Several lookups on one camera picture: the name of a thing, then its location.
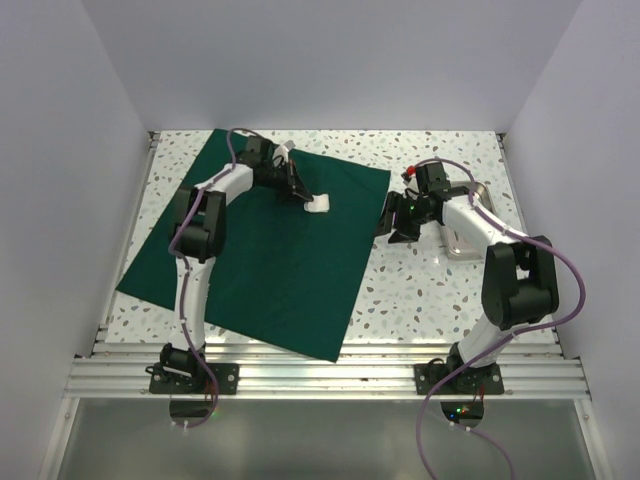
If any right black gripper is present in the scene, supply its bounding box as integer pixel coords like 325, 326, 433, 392
373, 190, 435, 244

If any stainless steel tray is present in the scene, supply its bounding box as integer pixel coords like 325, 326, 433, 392
440, 181, 493, 261

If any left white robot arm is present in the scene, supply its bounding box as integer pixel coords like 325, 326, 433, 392
155, 132, 328, 393

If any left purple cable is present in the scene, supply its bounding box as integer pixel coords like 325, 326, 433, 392
167, 127, 266, 431

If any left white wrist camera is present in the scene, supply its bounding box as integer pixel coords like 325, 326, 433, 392
272, 140, 295, 166

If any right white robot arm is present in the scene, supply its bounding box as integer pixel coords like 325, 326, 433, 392
375, 160, 559, 393

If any green surgical drape cloth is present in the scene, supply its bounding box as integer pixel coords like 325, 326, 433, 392
115, 128, 394, 365

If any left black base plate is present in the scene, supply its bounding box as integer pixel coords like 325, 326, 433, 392
145, 363, 240, 395

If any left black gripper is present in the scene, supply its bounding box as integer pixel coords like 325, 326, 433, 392
260, 159, 313, 202

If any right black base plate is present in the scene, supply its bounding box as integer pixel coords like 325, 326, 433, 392
413, 358, 505, 396

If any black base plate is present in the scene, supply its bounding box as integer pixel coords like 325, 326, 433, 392
145, 363, 240, 395
413, 358, 505, 396

